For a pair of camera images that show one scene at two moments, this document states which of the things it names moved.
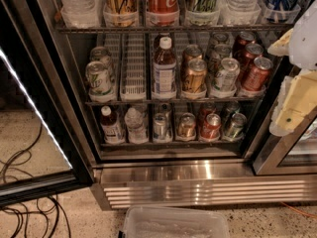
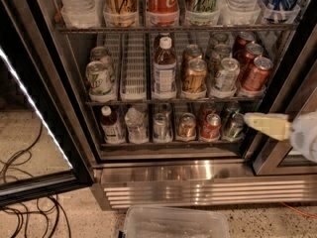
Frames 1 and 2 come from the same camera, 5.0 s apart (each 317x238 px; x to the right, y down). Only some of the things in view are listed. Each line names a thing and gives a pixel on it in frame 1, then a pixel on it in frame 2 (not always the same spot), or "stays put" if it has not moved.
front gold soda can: (194, 78) stays put
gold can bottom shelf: (186, 128) stays put
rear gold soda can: (191, 52) stays put
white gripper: (304, 42) to (305, 135)
